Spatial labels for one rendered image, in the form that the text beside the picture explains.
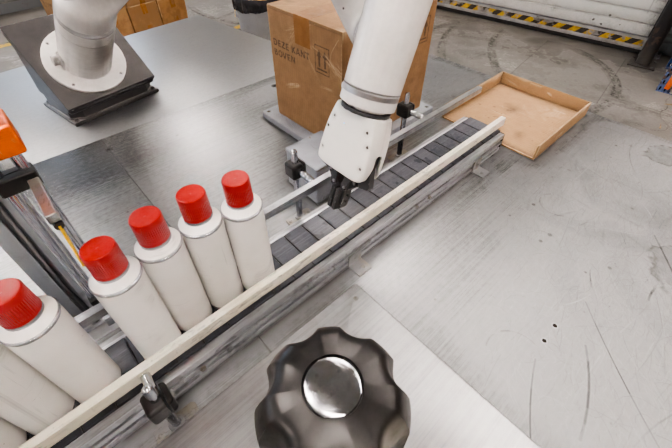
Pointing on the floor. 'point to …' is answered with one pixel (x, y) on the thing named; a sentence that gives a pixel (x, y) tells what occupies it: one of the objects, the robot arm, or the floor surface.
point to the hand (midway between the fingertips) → (339, 195)
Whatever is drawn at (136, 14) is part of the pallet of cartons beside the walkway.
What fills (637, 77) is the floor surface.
